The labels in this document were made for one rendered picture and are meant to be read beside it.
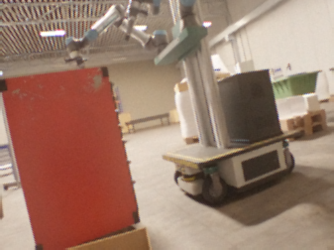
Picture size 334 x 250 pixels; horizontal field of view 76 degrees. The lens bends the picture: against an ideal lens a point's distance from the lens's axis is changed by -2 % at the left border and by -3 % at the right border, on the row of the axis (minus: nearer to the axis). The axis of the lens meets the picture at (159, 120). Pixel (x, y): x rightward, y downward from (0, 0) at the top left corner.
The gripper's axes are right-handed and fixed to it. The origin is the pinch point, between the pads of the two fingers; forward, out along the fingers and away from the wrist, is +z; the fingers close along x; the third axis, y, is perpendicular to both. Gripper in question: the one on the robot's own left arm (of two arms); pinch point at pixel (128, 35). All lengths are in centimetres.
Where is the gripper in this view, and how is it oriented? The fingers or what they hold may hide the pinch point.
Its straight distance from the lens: 150.7
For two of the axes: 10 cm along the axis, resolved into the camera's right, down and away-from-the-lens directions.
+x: 2.4, 0.9, -9.7
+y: -9.5, -2.0, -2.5
